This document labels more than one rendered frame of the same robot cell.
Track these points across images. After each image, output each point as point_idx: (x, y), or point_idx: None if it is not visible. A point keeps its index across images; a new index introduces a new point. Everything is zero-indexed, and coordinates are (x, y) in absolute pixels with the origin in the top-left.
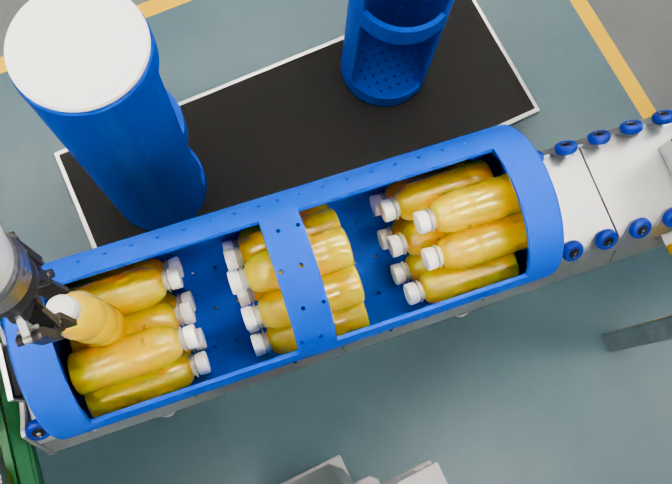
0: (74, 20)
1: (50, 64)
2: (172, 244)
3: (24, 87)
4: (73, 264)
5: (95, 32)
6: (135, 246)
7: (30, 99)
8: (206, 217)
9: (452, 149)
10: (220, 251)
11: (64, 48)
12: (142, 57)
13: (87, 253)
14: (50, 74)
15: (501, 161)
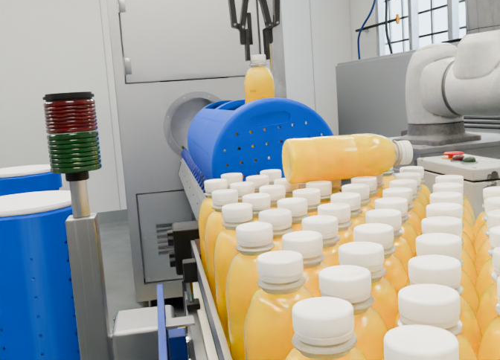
0: (1, 201)
1: (30, 203)
2: (221, 111)
3: (41, 206)
4: (220, 120)
5: (21, 198)
6: (216, 118)
7: (53, 207)
8: (205, 126)
9: (199, 114)
10: None
11: (22, 201)
12: (59, 190)
13: (213, 130)
14: (39, 202)
15: (212, 104)
